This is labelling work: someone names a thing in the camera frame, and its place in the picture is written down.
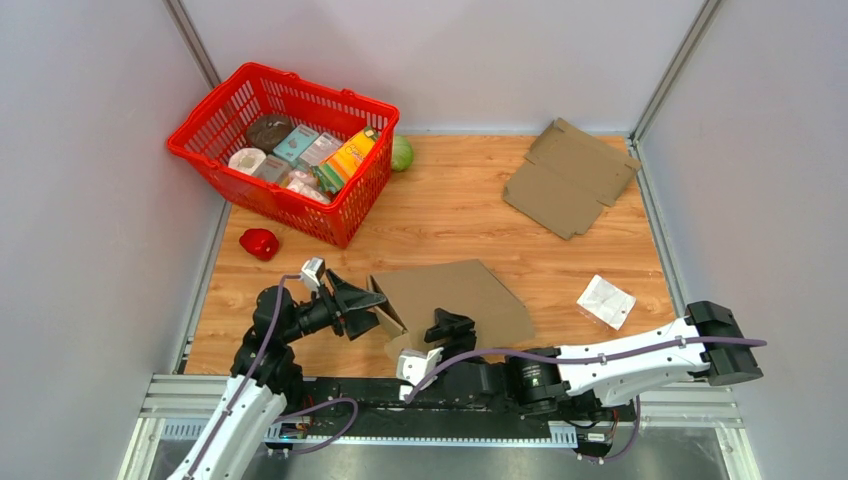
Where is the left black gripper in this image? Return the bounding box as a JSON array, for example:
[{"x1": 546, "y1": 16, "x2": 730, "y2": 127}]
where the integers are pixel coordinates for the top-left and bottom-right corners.
[{"x1": 280, "y1": 268, "x2": 384, "y2": 344}]

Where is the large brown cardboard box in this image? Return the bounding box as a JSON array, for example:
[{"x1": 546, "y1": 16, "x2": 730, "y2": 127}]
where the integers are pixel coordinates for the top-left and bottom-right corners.
[{"x1": 366, "y1": 259, "x2": 535, "y2": 361}]

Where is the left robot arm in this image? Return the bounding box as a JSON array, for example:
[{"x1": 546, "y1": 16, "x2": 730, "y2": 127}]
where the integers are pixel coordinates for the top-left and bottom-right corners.
[{"x1": 170, "y1": 261, "x2": 387, "y2": 479}]

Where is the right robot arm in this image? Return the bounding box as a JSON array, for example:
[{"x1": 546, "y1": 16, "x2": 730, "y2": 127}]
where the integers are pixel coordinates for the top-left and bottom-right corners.
[{"x1": 401, "y1": 301, "x2": 767, "y2": 419}]

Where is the grey small box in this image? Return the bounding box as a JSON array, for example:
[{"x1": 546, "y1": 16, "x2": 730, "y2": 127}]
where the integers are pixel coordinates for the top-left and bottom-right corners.
[{"x1": 296, "y1": 133, "x2": 343, "y2": 171}]

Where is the grey pink box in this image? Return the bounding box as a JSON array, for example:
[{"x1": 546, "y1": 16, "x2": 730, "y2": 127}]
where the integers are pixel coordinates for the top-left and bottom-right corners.
[{"x1": 252, "y1": 155, "x2": 292, "y2": 184}]

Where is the teal small box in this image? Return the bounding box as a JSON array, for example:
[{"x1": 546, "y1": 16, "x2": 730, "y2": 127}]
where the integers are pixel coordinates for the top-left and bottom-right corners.
[{"x1": 272, "y1": 125, "x2": 319, "y2": 168}]

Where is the red bell pepper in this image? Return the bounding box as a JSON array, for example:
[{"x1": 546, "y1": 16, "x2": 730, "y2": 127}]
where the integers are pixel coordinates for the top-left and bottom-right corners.
[{"x1": 239, "y1": 228, "x2": 280, "y2": 262}]

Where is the green carton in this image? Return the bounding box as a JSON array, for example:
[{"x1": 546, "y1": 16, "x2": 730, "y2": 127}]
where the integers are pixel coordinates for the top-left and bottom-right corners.
[{"x1": 312, "y1": 164, "x2": 345, "y2": 196}]

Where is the pink white packet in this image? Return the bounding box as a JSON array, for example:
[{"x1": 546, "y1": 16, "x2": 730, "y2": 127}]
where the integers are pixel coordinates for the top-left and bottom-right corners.
[{"x1": 285, "y1": 170, "x2": 331, "y2": 204}]

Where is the clear plastic packet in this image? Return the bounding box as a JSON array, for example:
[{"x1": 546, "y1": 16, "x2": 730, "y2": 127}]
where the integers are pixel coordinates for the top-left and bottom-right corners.
[{"x1": 576, "y1": 274, "x2": 636, "y2": 330}]

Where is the yellow orange juice carton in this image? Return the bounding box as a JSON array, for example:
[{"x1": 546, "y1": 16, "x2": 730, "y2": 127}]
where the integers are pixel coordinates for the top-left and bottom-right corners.
[{"x1": 322, "y1": 126, "x2": 379, "y2": 185}]

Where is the green cabbage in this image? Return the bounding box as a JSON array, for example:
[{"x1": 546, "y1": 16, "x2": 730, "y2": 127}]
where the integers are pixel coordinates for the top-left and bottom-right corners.
[{"x1": 390, "y1": 135, "x2": 414, "y2": 172}]

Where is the red plastic shopping basket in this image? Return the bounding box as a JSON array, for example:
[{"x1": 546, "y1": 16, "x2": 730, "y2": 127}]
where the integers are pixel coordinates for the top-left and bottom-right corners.
[{"x1": 166, "y1": 62, "x2": 400, "y2": 248}]

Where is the white round roll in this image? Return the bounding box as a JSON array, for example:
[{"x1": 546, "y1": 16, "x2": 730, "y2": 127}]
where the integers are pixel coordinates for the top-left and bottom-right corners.
[{"x1": 228, "y1": 147, "x2": 267, "y2": 176}]

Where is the small flat cardboard sheet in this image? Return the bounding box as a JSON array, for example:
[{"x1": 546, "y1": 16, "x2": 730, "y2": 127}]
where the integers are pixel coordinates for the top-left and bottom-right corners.
[{"x1": 502, "y1": 118, "x2": 642, "y2": 240}]

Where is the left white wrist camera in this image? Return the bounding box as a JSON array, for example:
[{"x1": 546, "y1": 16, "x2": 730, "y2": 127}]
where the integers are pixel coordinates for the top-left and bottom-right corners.
[{"x1": 300, "y1": 257, "x2": 326, "y2": 292}]

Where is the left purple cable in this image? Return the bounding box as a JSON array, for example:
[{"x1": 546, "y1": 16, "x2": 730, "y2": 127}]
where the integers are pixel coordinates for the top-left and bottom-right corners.
[{"x1": 185, "y1": 272, "x2": 359, "y2": 480}]

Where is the aluminium frame post left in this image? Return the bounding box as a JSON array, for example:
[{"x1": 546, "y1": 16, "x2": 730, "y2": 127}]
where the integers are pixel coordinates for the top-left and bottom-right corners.
[{"x1": 163, "y1": 0, "x2": 222, "y2": 89}]

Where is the aluminium frame post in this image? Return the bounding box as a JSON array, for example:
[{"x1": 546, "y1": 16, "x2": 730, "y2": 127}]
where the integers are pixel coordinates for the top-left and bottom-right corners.
[
  {"x1": 629, "y1": 0, "x2": 724, "y2": 145},
  {"x1": 163, "y1": 0, "x2": 222, "y2": 89}
]

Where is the aluminium frame post right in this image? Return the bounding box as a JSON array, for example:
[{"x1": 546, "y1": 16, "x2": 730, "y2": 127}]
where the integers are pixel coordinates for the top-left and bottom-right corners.
[{"x1": 629, "y1": 0, "x2": 724, "y2": 145}]

